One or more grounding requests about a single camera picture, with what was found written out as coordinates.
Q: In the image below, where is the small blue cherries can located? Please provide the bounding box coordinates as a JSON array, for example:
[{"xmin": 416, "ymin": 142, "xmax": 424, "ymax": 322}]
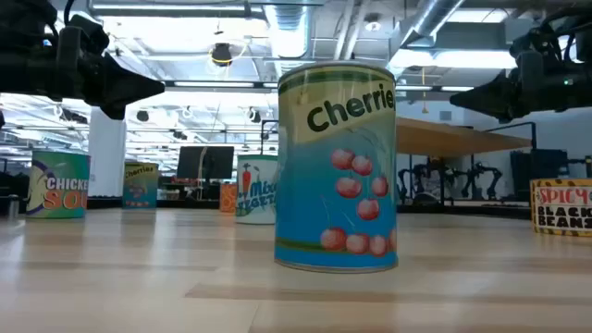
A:
[{"xmin": 122, "ymin": 161, "xmax": 160, "ymax": 210}]

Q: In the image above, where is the white mixed vegetables can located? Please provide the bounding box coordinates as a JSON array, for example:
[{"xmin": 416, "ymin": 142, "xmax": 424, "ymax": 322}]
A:
[{"xmin": 235, "ymin": 154, "xmax": 279, "ymax": 226}]

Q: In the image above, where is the large blue cherries can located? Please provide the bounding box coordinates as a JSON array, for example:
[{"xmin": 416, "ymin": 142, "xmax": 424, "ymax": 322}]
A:
[{"xmin": 274, "ymin": 59, "xmax": 400, "ymax": 275}]

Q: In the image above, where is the round silver ventilation duct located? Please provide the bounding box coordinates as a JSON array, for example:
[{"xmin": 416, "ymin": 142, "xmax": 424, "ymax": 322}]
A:
[{"xmin": 388, "ymin": 0, "xmax": 466, "ymax": 61}]

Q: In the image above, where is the green chicken soup can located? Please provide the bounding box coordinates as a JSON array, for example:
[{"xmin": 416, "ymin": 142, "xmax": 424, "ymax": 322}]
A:
[{"xmin": 25, "ymin": 149, "xmax": 92, "ymax": 220}]

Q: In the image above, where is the yellow spicy black beans can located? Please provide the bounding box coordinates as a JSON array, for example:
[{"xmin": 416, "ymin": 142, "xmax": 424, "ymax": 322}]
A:
[{"xmin": 529, "ymin": 178, "xmax": 592, "ymax": 238}]

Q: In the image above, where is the black computer monitor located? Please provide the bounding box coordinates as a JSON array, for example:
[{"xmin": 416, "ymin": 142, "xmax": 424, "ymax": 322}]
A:
[{"xmin": 176, "ymin": 145, "xmax": 236, "ymax": 181}]

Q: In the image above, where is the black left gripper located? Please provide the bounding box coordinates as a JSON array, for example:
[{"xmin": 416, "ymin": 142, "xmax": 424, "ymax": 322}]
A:
[{"xmin": 55, "ymin": 13, "xmax": 166, "ymax": 121}]

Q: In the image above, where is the orange patterned can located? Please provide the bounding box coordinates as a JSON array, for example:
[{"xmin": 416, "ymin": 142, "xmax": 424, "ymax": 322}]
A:
[{"xmin": 219, "ymin": 182, "xmax": 239, "ymax": 214}]

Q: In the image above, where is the wooden shelf with black frame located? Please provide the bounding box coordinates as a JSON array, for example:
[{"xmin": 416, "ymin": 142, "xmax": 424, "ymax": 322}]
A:
[{"xmin": 260, "ymin": 116, "xmax": 540, "ymax": 209}]

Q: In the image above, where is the ribbed silver ventilation duct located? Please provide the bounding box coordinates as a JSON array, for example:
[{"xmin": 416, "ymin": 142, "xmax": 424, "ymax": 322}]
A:
[{"xmin": 263, "ymin": 0, "xmax": 316, "ymax": 78}]

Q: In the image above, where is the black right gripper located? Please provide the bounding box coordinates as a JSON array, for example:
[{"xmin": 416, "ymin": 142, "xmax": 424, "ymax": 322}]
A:
[{"xmin": 450, "ymin": 27, "xmax": 592, "ymax": 125}]

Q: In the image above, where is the black cabinet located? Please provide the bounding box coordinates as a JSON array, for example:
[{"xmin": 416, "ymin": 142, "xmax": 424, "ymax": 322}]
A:
[{"xmin": 510, "ymin": 148, "xmax": 571, "ymax": 204}]

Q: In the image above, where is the white column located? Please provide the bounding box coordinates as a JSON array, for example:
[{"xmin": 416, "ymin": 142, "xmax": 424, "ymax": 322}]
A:
[{"xmin": 87, "ymin": 106, "xmax": 127, "ymax": 198}]

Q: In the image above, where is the black ceiling device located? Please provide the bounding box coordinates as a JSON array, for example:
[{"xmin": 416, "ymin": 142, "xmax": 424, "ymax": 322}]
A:
[{"xmin": 211, "ymin": 42, "xmax": 234, "ymax": 68}]

